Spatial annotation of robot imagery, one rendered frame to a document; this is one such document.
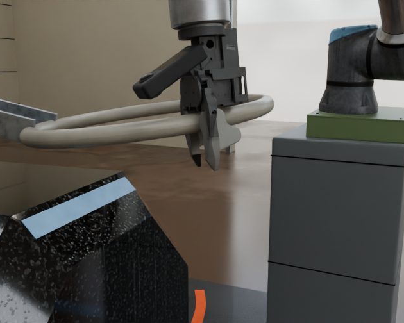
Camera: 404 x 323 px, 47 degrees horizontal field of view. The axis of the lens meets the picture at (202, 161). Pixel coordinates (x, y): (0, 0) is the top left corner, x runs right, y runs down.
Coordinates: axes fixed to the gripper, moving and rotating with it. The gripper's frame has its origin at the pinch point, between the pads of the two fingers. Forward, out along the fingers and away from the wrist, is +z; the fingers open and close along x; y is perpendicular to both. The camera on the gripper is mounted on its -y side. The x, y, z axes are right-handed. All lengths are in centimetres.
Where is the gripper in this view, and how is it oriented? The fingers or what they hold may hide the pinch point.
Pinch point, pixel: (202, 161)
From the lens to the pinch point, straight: 72.3
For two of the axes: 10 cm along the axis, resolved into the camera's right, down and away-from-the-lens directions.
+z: 1.0, 9.8, 1.7
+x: -4.4, -1.1, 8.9
